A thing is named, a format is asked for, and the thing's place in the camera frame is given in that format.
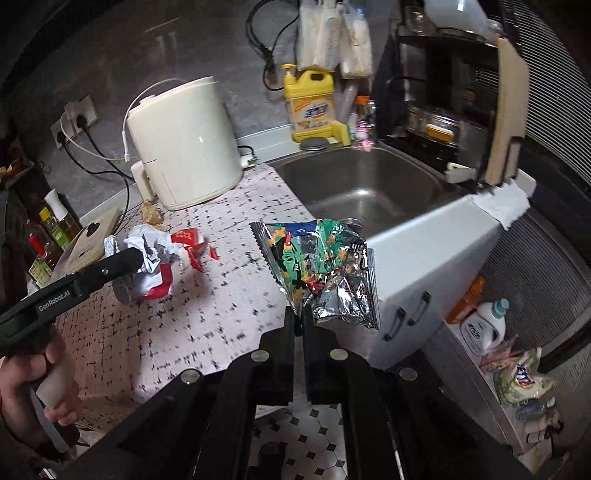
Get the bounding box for white charging cable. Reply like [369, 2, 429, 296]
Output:
[59, 77, 188, 163]

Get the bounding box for white printed paper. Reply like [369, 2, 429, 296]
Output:
[103, 224, 183, 305]

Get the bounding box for hanging plastic bags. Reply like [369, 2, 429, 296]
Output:
[297, 1, 374, 80]

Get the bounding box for patterned pink counter mat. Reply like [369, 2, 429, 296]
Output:
[57, 164, 311, 433]

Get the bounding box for black power cable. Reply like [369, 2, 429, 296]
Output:
[57, 115, 136, 236]

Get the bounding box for cream air fryer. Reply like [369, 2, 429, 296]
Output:
[121, 76, 243, 211]

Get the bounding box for oil bottle with white cap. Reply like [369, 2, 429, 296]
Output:
[44, 189, 80, 241]

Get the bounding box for wall power socket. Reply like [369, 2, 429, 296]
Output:
[51, 95, 99, 150]

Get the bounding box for green label sauce bottle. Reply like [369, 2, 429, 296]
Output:
[38, 206, 69, 249]

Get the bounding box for red paper packet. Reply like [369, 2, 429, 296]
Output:
[169, 227, 219, 273]

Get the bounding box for yellow detergent jug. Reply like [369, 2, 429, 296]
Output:
[281, 63, 335, 143]

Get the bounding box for grey cabinet with handles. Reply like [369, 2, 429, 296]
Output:
[322, 193, 505, 370]

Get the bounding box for yellow sponge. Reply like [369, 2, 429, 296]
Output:
[331, 120, 352, 147]

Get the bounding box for wooden cutting board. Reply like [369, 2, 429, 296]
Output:
[483, 38, 530, 186]

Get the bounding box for torn brown paper scrap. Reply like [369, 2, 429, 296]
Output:
[139, 201, 165, 231]

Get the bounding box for stainless steel sink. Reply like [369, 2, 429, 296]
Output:
[270, 146, 466, 238]

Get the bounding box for person's left hand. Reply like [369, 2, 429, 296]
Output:
[0, 327, 84, 446]

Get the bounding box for orange spray bottle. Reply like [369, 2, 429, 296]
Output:
[445, 276, 485, 324]

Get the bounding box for black dish rack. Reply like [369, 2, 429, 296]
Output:
[370, 1, 518, 180]

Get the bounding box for green patterned refill pouch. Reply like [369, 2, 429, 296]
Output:
[493, 347, 556, 405]

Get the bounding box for colourful foil snack wrapper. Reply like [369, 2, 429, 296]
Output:
[249, 218, 380, 329]

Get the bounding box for white laundry detergent bottle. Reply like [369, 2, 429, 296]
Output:
[460, 298, 510, 356]

